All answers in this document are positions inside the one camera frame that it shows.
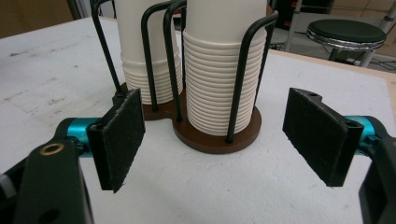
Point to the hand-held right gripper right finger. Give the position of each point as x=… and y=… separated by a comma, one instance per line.
x=320, y=137

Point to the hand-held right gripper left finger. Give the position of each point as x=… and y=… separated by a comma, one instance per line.
x=116, y=140

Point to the white paper cup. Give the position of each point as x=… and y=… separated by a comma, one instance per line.
x=130, y=46

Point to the stack of white paper cups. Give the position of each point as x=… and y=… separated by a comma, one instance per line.
x=211, y=77

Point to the white foam board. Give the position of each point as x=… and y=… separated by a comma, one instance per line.
x=199, y=186

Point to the black round stool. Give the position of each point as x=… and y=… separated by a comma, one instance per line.
x=345, y=32

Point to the white metal stand leg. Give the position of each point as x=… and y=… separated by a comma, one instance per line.
x=375, y=43
x=292, y=25

